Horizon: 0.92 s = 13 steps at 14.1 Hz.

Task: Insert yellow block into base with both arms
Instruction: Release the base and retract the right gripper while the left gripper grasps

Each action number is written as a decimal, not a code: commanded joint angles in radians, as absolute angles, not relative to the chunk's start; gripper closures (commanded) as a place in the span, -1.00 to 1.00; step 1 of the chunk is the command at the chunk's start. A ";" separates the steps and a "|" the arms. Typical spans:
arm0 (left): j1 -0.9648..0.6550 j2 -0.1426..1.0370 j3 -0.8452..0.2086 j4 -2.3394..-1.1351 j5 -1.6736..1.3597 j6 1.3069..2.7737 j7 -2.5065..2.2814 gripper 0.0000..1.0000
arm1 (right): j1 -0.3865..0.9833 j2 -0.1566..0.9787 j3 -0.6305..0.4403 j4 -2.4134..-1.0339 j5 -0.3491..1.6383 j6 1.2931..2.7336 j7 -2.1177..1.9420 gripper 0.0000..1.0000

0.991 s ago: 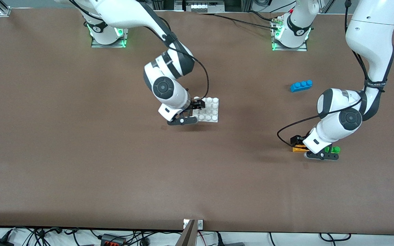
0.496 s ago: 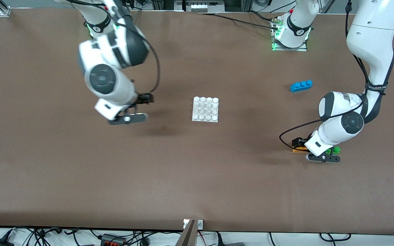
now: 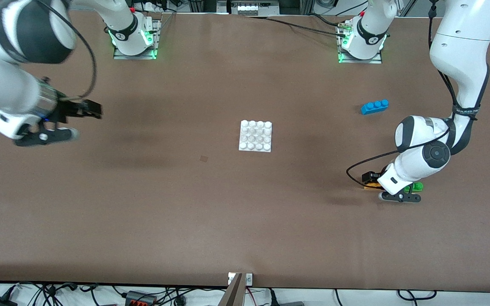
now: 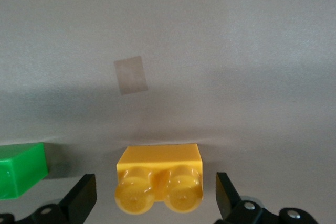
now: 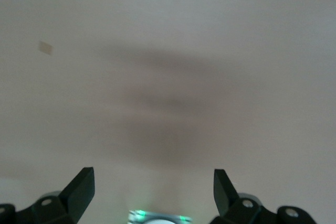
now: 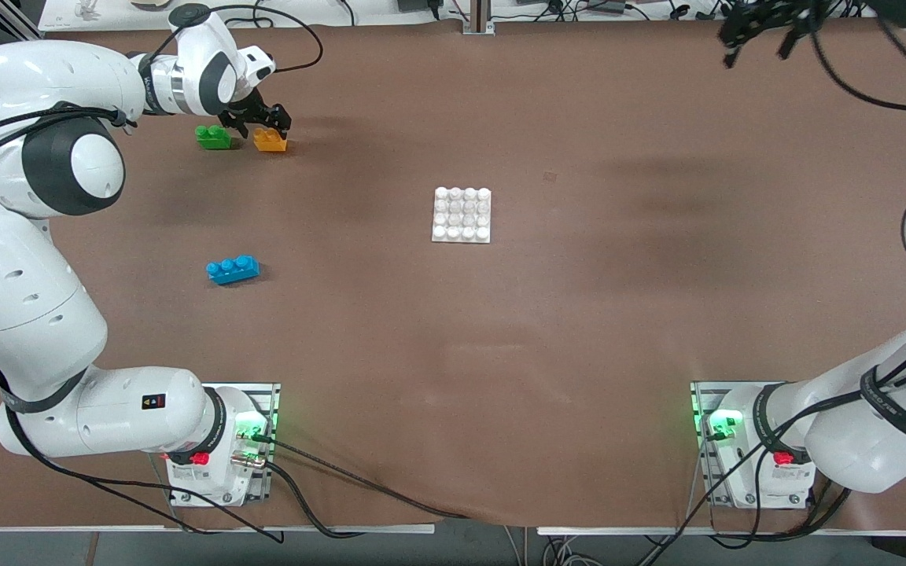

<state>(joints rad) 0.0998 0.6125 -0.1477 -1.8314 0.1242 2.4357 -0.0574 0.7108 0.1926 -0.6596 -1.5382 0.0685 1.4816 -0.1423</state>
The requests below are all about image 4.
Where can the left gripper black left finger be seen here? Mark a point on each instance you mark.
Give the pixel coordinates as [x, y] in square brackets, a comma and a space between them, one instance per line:
[78, 200]

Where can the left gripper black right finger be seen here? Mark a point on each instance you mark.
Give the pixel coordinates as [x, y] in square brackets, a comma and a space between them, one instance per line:
[228, 203]

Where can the brown tape patch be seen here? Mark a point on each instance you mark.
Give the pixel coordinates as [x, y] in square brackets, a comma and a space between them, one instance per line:
[130, 75]

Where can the yellow two-stud block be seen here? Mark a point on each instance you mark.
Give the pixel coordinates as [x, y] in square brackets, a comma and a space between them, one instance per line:
[157, 161]

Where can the green two-stud block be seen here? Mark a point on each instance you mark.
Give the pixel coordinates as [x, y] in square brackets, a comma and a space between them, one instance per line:
[21, 169]

